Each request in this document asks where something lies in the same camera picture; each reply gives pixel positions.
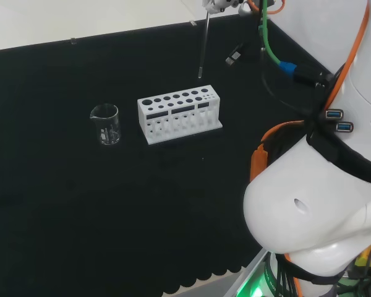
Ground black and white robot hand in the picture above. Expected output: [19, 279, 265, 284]
[202, 0, 244, 14]

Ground clear glass rod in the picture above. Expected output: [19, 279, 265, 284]
[197, 11, 211, 79]

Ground white test tube rack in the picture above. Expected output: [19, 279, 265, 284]
[137, 84, 223, 145]

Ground clear glass beaker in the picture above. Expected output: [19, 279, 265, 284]
[89, 103, 122, 146]

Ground black USB hub blue ports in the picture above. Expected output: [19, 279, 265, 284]
[323, 108, 355, 134]

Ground black bench cloth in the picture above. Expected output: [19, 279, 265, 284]
[0, 14, 335, 297]

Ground black USB cable plug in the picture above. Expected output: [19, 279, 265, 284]
[225, 42, 245, 66]

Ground green cable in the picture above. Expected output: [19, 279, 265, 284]
[257, 0, 282, 67]

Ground blue cable connector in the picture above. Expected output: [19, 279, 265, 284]
[278, 61, 298, 79]

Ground network cable adapter box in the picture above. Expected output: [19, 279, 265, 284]
[293, 63, 333, 90]

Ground grey metal base frame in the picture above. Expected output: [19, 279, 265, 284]
[224, 249, 271, 297]

